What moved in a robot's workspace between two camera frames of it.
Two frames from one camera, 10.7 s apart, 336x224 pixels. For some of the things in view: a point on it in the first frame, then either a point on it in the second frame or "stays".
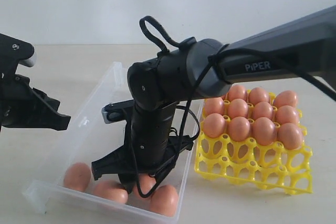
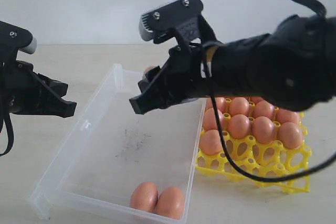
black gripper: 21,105 -> 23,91
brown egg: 239,128 stays
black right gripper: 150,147 -> 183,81
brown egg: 111,191 -> 144,196
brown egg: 147,183 -> 210,142
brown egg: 264,131 stays
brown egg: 262,109 stays
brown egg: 286,114 stays
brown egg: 290,136 stays
